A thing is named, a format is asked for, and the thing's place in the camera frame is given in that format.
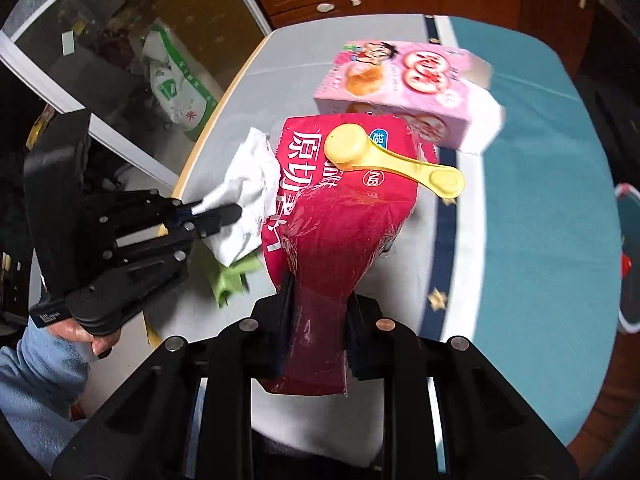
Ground red chips bag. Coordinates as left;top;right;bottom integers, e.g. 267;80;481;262
262;114;420;396

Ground green white sack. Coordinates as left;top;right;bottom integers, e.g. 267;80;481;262
142;20;224;142

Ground blue trash bin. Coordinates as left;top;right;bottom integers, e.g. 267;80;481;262
615;183;640;334

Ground pink pastry box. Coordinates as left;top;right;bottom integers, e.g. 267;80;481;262
314;40;506;155

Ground person's left hand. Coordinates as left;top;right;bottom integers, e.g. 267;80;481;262
47;318;122;359

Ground green corn husk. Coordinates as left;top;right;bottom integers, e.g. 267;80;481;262
189;242;264;308

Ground yellow plastic scoop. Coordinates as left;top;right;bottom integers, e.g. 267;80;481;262
324;124;465;200

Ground white tissue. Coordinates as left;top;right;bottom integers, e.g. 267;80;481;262
192;127;281;268

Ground teal tablecloth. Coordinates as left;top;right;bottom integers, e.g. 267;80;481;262
416;16;620;442

